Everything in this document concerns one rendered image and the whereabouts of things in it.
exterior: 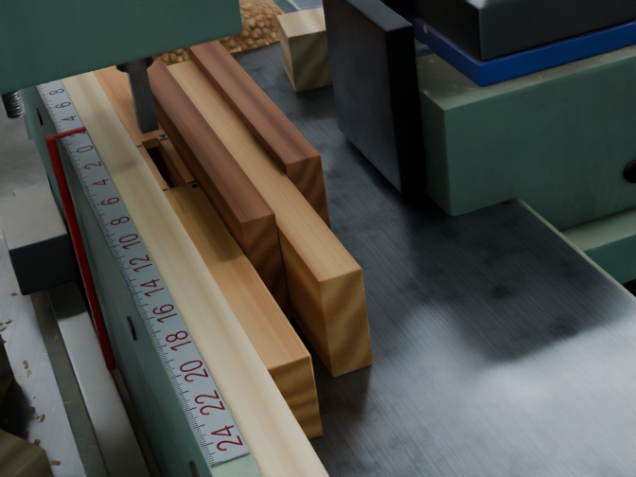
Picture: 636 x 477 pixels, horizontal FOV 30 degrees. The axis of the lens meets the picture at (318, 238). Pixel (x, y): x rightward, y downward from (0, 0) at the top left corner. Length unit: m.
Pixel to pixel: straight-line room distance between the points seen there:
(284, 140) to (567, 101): 0.14
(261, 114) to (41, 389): 0.21
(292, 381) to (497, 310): 0.12
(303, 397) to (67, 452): 0.22
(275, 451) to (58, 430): 0.29
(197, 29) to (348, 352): 0.17
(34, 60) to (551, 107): 0.25
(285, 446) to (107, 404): 0.27
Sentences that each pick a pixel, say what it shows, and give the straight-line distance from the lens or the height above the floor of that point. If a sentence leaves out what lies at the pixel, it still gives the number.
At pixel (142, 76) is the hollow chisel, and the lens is 0.60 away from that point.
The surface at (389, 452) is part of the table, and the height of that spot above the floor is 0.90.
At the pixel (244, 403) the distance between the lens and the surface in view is 0.41.
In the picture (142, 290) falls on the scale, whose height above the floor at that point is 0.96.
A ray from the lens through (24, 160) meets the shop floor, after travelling 2.88.
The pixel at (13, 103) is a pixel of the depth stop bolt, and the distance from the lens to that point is 0.65.
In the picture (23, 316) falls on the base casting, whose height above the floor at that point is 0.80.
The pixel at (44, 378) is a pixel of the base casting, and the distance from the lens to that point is 0.71.
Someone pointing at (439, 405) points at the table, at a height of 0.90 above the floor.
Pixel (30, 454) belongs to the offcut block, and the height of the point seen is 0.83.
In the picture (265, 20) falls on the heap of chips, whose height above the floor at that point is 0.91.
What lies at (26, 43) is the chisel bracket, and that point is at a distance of 0.55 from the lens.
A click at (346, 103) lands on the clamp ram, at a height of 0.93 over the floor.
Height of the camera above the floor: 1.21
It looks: 31 degrees down
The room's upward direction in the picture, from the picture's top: 8 degrees counter-clockwise
